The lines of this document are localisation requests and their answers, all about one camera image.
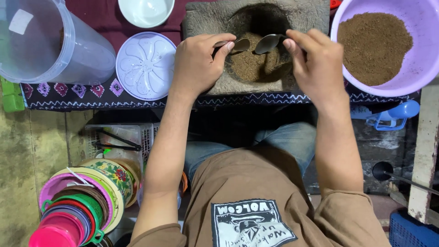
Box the blue plastic crate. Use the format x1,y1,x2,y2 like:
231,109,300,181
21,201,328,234
389,209,439,247

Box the person's brown shirt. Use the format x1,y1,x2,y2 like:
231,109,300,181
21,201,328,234
126,145,392,247

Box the black funnel with metal rod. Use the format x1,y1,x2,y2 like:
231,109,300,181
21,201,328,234
372,161,439,197

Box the person's right hand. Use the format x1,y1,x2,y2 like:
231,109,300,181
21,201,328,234
283,29,351,109

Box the white bowl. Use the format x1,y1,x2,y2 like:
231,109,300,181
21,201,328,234
118,0,176,29

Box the green plastic box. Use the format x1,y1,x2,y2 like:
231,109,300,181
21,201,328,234
0,76,25,113

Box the clear plastic jar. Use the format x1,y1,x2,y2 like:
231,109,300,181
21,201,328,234
0,0,117,86

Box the maroon patterned cloth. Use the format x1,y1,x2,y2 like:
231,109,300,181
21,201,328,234
21,0,422,111

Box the brown powder in mortar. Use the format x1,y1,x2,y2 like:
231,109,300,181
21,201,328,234
229,32,290,83

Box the pale flower-embossed plastic lid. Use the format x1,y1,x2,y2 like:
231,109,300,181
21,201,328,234
115,32,177,101

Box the metal spoon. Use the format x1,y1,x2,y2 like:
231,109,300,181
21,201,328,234
254,33,289,56
213,38,251,53

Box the white plastic basket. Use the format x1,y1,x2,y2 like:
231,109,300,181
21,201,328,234
84,122,161,167

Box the purple plastic basin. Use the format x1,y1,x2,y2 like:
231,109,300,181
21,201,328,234
330,0,439,98

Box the white wooden post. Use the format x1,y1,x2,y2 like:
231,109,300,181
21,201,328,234
407,84,439,225

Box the person's left hand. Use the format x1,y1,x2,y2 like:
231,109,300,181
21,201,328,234
170,32,237,101

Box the brown powder in basin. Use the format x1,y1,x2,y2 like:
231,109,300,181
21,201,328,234
337,12,414,87

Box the grey stone mortar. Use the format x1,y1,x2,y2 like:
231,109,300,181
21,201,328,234
182,0,331,96

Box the person's blue jeans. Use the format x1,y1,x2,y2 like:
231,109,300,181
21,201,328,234
184,121,317,180

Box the stack of colourful plastic containers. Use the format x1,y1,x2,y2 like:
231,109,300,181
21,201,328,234
28,158,142,247

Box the blue plastic bottle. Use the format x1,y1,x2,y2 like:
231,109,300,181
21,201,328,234
351,100,421,132

